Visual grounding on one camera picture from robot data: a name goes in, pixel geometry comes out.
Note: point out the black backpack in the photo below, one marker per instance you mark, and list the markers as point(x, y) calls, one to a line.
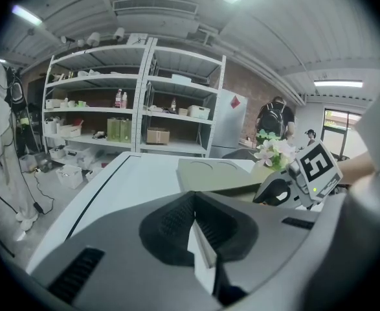
point(272, 122)

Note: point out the white metal shelf unit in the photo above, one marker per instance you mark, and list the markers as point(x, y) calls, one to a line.
point(180, 83)
point(92, 76)

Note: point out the pink label bottle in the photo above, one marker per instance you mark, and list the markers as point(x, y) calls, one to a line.
point(124, 100)
point(118, 99)

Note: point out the ceiling air conditioner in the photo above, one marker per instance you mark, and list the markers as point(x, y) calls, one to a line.
point(155, 15)

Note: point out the window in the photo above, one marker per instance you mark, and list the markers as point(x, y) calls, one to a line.
point(341, 131)

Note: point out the red diamond sticker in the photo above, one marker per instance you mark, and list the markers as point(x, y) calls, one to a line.
point(235, 102)

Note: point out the black power adapter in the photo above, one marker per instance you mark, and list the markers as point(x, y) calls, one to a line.
point(38, 207)

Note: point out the pink flowers in pot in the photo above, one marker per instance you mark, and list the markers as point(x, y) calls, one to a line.
point(274, 152)

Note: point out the cardboard box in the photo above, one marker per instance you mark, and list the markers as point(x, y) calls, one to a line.
point(158, 135)

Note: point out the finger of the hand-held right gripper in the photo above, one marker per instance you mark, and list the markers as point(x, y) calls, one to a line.
point(274, 186)

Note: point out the white plastic container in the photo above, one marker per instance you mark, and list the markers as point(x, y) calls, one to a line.
point(198, 112)

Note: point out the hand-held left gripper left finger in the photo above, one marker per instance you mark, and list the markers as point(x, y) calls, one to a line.
point(121, 271)

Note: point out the white plastic basket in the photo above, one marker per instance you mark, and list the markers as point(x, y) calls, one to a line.
point(94, 174)
point(69, 176)

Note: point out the red cap bottle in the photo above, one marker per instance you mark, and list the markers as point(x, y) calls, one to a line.
point(173, 105)

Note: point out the small beige box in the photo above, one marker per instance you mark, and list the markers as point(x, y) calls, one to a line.
point(183, 111)

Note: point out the green carton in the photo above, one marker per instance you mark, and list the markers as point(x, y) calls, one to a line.
point(126, 131)
point(113, 130)

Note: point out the person's white shirt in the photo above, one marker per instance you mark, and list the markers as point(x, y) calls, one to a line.
point(377, 190)

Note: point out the person's right forearm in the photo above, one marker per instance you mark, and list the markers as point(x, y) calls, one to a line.
point(354, 165)

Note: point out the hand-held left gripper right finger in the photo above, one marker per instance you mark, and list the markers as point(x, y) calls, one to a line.
point(274, 254)

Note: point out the silver refrigerator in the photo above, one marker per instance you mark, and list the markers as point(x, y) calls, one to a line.
point(228, 125)

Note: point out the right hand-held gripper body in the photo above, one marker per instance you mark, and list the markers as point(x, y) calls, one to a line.
point(317, 170)

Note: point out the grey drawer box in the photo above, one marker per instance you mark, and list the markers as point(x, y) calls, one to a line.
point(215, 173)

